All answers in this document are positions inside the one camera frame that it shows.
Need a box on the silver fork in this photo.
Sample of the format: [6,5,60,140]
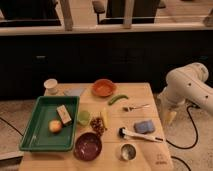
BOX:
[122,104,150,112]

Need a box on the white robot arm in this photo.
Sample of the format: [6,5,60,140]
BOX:
[158,62,213,126]

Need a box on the orange bowl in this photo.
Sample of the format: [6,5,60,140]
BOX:
[91,79,116,97]

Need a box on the purple bowl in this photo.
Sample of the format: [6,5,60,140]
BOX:
[74,132,102,161]

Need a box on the blue sponge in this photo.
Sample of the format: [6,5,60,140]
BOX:
[134,120,155,134]

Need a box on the white dish brush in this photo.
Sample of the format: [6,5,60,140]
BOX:
[119,127,163,142]

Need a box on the small metal cup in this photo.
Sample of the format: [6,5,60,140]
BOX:
[121,144,136,161]

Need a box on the green pea pod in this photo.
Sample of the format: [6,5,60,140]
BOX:
[107,94,129,105]

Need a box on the yellow banana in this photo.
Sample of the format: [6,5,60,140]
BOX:
[101,108,108,129]

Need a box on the bunch of red grapes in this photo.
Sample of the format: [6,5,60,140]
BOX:
[90,117,106,137]

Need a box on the light green cup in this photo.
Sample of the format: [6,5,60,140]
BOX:
[77,111,90,126]

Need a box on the grey cloth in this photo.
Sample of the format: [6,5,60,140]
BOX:
[63,88,86,97]

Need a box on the tan wooden block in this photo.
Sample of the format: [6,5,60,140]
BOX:
[56,105,72,125]

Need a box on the red yellow apple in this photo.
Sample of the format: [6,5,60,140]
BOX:
[48,120,62,133]

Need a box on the black office chair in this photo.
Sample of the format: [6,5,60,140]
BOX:
[92,0,166,25]

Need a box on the white paper cup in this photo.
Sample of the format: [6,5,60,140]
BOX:
[44,79,58,95]

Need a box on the green plastic tray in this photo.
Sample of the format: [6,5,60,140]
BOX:
[19,96,79,152]

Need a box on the black cable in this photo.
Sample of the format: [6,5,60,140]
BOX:
[165,104,200,150]

